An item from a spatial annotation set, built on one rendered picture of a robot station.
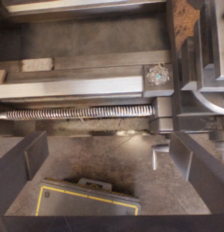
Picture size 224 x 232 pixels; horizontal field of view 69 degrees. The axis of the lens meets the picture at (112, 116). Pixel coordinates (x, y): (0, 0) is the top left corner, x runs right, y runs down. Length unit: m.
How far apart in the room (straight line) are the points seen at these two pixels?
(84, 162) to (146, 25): 1.12
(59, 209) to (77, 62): 0.95
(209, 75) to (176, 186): 1.21
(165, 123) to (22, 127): 0.92
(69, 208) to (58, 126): 0.54
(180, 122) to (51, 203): 1.00
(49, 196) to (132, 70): 0.98
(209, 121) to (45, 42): 0.77
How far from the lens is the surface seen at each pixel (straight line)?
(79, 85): 0.63
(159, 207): 1.55
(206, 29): 0.43
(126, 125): 1.02
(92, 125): 1.04
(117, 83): 0.61
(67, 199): 1.24
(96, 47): 0.82
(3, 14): 0.71
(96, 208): 1.21
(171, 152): 0.17
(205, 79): 0.41
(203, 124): 0.60
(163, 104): 0.65
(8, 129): 1.03
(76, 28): 0.89
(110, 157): 1.44
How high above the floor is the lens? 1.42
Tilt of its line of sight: 81 degrees down
